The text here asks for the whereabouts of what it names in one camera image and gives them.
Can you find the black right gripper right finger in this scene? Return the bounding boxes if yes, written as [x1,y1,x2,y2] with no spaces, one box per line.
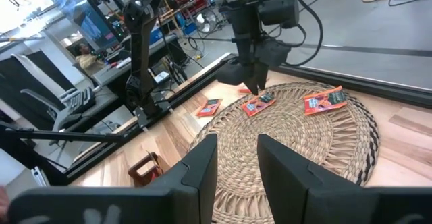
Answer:
[256,134,358,224]

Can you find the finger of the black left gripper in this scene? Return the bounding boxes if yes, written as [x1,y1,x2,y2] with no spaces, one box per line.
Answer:
[258,64,270,90]
[244,65,260,96]

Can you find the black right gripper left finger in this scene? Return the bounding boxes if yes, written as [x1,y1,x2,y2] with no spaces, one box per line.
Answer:
[148,133,219,224]

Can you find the wooden compartment tea box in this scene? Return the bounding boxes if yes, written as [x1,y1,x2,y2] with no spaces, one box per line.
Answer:
[127,151,165,188]

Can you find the grey floor fan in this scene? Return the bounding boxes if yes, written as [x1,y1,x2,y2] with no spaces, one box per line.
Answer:
[195,9,217,34]

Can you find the round woven straw placemat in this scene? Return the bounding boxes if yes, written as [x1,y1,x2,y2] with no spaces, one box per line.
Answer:
[188,81,381,224]

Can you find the white paper sheet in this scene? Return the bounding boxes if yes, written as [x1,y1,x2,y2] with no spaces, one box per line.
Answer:
[153,70,171,84]

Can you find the black support leg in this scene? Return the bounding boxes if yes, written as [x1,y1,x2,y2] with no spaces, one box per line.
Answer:
[0,124,128,186]

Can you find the large display screen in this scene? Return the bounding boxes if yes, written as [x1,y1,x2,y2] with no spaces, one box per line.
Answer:
[55,0,119,51]

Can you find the person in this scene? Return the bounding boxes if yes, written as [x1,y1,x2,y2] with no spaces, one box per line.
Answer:
[74,43,107,76]

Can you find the grey office chair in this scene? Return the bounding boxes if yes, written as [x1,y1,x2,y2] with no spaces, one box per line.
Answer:
[11,53,74,132]

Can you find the person's hand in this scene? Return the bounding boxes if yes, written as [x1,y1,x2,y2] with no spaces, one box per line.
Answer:
[0,186,10,219]

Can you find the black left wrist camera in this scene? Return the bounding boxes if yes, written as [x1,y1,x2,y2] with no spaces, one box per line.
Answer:
[258,0,300,28]

